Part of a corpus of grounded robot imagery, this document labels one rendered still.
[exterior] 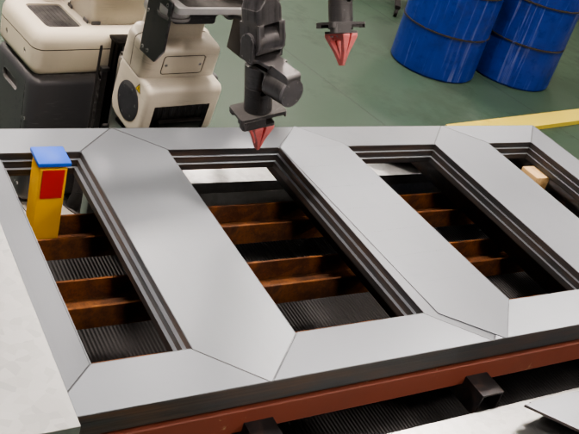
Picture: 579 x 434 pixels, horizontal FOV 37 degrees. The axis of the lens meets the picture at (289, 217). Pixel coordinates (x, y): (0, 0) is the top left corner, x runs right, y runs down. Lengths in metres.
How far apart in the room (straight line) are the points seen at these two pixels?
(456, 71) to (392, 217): 3.43
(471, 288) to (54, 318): 0.77
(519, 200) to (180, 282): 0.93
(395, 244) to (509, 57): 3.81
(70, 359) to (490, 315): 0.76
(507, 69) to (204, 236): 4.07
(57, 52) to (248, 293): 1.11
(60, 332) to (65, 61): 1.20
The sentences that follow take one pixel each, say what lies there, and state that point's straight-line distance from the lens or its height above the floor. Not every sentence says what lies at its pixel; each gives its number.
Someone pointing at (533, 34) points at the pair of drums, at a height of 0.35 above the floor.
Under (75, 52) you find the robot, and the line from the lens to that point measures 2.36.
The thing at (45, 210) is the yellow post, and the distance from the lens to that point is 1.65.
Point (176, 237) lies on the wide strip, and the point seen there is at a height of 0.86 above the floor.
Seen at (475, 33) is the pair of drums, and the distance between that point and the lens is 5.11.
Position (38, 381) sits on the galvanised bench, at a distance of 0.93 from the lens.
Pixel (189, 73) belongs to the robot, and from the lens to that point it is 2.24.
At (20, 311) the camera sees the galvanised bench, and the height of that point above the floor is 1.05.
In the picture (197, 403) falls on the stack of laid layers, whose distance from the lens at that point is 1.24.
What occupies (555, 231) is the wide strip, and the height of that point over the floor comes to 0.86.
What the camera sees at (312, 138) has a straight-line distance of 1.98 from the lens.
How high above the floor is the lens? 1.70
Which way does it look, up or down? 31 degrees down
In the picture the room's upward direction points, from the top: 17 degrees clockwise
